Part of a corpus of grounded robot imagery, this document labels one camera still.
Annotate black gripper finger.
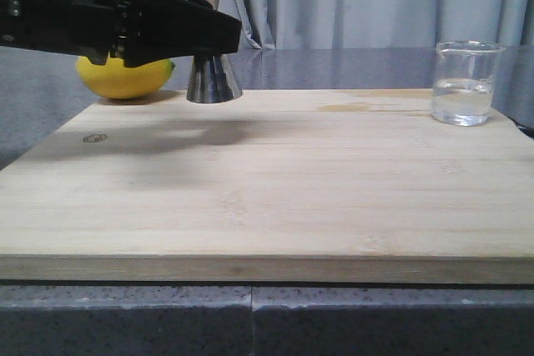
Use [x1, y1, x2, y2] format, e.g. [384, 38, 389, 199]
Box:
[123, 0, 241, 68]

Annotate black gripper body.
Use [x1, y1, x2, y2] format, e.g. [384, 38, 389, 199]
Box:
[1, 0, 128, 65]

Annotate steel double jigger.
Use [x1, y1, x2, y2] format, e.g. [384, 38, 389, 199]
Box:
[187, 0, 242, 104]

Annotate glass beaker with liquid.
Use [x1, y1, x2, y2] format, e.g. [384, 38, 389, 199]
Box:
[430, 40, 505, 127]

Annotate yellow lemon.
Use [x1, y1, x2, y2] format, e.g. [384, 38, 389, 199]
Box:
[75, 57, 174, 100]

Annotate wooden cutting board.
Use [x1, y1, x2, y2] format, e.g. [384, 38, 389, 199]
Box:
[1, 89, 533, 284]

